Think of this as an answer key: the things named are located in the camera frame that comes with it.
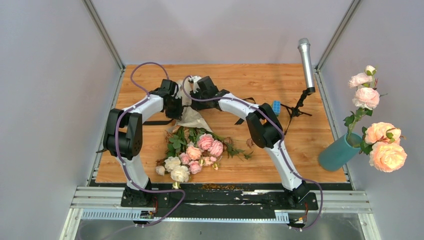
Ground dried brown rose head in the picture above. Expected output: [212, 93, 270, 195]
[246, 138, 255, 148]

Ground brown kraft wrapping paper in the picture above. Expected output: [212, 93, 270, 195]
[167, 75, 212, 133]

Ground rose bouquet with green leaves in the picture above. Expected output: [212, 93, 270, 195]
[155, 125, 253, 189]

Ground silver microphone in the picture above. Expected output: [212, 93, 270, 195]
[297, 38, 316, 95]

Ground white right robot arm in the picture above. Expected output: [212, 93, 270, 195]
[184, 76, 310, 209]

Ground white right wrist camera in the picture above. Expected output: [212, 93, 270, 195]
[188, 75, 202, 93]

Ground white slotted cable duct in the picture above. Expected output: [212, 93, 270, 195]
[81, 209, 290, 224]

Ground black ribbon strap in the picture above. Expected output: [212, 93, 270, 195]
[142, 97, 257, 127]

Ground teal ceramic vase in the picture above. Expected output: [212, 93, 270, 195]
[318, 133, 362, 172]

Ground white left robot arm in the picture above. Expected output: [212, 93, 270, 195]
[103, 79, 184, 207]

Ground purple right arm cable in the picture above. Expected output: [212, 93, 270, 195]
[181, 74, 324, 231]

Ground blue toy brick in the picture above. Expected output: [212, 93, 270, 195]
[271, 100, 282, 117]

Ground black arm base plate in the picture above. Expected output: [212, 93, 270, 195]
[120, 183, 319, 218]

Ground peach roses in vase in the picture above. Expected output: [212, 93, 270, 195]
[343, 65, 408, 173]

